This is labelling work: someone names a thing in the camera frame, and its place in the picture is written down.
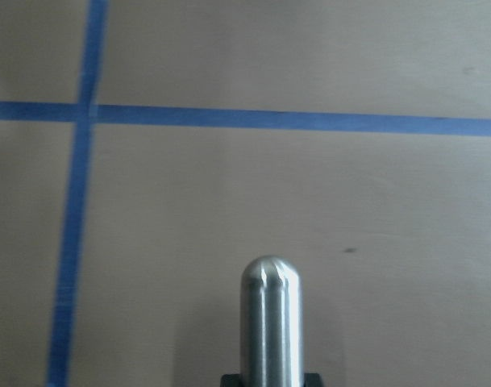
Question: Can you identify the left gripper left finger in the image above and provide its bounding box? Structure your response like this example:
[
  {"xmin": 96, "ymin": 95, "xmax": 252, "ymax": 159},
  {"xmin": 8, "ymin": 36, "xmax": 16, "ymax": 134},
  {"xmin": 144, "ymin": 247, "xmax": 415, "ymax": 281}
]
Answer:
[{"xmin": 220, "ymin": 374, "xmax": 242, "ymax": 387}]

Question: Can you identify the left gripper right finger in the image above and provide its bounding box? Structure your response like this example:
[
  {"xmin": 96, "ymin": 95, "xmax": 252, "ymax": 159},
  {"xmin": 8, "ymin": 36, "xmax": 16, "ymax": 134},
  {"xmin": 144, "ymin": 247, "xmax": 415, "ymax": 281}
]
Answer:
[{"xmin": 303, "ymin": 372, "xmax": 322, "ymax": 387}]

